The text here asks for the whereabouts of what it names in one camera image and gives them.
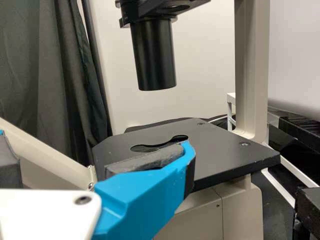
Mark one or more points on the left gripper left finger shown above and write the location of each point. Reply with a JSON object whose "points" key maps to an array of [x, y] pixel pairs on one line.
{"points": [[8, 162]]}

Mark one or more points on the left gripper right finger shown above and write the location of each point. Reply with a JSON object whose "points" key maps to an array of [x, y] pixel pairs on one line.
{"points": [[150, 195]]}

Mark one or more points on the cream microscope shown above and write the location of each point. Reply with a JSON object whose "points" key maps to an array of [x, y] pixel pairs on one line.
{"points": [[225, 155]]}

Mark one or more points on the white metal rack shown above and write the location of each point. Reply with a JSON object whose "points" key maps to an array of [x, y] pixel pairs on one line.
{"points": [[231, 110]]}

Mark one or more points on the white box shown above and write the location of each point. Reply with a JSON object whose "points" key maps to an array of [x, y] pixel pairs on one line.
{"points": [[205, 62]]}

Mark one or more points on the black platform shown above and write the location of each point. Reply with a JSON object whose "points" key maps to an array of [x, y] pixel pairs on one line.
{"points": [[310, 210], [300, 130]]}

